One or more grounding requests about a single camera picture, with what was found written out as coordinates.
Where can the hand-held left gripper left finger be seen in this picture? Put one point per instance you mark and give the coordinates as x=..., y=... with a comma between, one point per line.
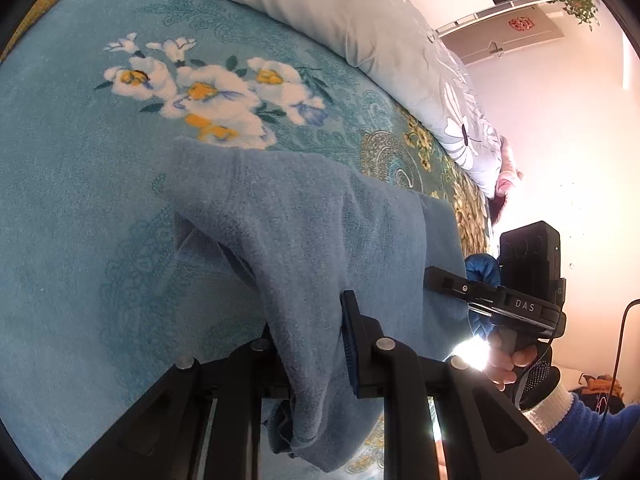
x=245, y=375

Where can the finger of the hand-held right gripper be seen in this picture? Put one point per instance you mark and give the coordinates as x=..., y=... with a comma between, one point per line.
x=455, y=287

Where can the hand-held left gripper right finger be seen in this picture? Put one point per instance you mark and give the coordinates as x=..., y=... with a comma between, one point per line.
x=351, y=350

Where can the blue sweater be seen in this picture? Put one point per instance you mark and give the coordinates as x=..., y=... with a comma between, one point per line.
x=300, y=220

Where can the person's right forearm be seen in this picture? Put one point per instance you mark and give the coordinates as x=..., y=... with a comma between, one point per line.
x=590, y=430

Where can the person's right hand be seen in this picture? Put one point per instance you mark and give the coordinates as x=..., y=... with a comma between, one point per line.
x=500, y=370

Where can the pink cloth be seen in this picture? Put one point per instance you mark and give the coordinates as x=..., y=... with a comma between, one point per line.
x=507, y=180

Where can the orange object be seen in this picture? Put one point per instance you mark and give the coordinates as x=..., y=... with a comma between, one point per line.
x=602, y=387

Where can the green hanging plant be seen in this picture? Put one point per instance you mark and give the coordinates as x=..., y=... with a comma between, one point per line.
x=582, y=10

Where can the grey-blue floral duvet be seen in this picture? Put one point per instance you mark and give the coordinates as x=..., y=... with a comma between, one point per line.
x=325, y=5

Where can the mustard knit sweater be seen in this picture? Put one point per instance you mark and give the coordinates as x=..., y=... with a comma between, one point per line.
x=45, y=2

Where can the white wall rail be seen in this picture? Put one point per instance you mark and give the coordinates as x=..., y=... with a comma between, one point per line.
x=480, y=42

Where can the red wall ornament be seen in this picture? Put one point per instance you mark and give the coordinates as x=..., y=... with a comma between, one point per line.
x=522, y=24

